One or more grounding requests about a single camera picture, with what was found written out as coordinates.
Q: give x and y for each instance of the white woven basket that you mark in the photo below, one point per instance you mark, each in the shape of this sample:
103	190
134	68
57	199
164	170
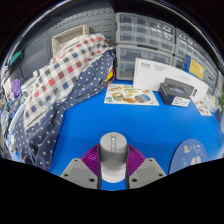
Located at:
68	36

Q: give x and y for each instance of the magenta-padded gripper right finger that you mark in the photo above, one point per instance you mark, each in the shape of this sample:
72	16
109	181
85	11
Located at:
148	172

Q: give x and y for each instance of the small black box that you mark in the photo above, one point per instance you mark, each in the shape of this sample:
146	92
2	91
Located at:
175	90

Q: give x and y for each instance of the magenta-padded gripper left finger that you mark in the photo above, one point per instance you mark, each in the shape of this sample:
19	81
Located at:
78	173

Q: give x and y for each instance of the colourful sticker sheet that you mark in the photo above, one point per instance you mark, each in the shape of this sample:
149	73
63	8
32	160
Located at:
130	95
202	108

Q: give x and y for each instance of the round blue printed mouse pad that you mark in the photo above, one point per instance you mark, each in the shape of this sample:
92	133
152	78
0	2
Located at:
190	156

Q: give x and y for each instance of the purple bag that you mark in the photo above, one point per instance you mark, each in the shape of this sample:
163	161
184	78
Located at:
16	87

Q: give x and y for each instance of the teal wall holder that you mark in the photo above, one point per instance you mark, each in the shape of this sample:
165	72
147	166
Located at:
15	58

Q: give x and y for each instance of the red blue checkered cloth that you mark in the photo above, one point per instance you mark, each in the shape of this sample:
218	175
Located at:
63	73

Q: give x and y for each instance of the long white keyboard box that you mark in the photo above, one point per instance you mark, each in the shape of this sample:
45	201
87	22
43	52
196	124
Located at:
148	75

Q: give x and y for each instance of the yellow and blue box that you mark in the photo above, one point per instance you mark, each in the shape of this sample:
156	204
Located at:
194	68

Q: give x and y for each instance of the navy polka dot cloth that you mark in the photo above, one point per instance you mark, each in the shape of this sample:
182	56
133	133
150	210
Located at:
46	133

